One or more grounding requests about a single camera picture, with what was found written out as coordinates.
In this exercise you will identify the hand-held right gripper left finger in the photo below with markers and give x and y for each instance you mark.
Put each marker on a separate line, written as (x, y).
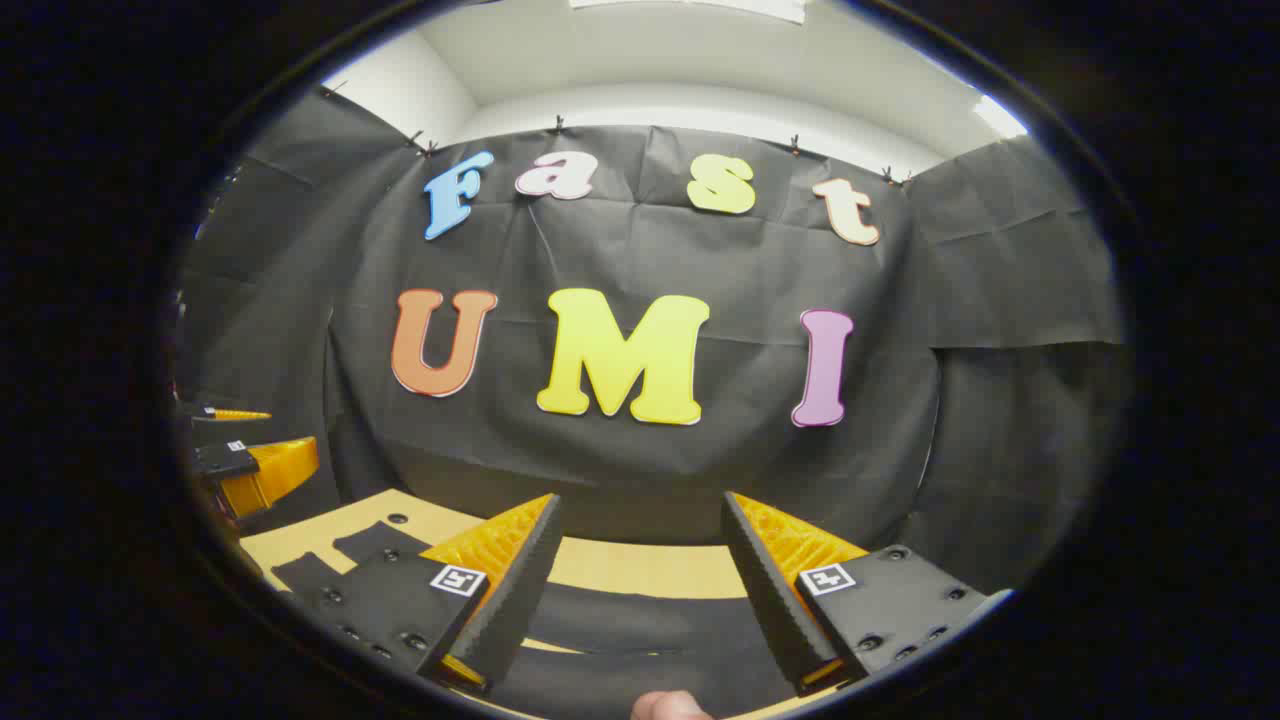
(510, 600)

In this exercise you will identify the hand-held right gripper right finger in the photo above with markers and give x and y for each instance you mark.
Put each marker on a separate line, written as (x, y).
(775, 600)

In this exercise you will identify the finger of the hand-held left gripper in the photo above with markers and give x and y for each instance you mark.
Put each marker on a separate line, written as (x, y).
(225, 460)
(225, 413)

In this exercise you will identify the dark jeans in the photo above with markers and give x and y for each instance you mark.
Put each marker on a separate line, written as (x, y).
(650, 630)

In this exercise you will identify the black backdrop cloth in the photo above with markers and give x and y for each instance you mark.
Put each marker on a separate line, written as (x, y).
(640, 250)

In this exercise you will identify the row of small backdrop clips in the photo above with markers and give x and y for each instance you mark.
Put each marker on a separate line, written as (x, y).
(558, 126)

